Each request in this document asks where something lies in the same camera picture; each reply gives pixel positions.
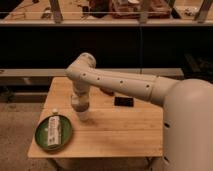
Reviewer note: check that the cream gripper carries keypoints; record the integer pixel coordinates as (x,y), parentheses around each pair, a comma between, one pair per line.
(80,103)

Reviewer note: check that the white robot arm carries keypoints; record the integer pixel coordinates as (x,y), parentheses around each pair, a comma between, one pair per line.
(187,109)

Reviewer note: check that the black rectangular block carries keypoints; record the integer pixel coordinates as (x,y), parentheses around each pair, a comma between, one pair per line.
(124,101)

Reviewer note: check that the green round plate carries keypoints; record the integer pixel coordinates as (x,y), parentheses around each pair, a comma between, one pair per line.
(41,133)

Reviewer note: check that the wooden table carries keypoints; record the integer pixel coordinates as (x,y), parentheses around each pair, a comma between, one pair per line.
(110,132)

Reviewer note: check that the long background shelf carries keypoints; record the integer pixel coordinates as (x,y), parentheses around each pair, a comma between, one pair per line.
(138,13)

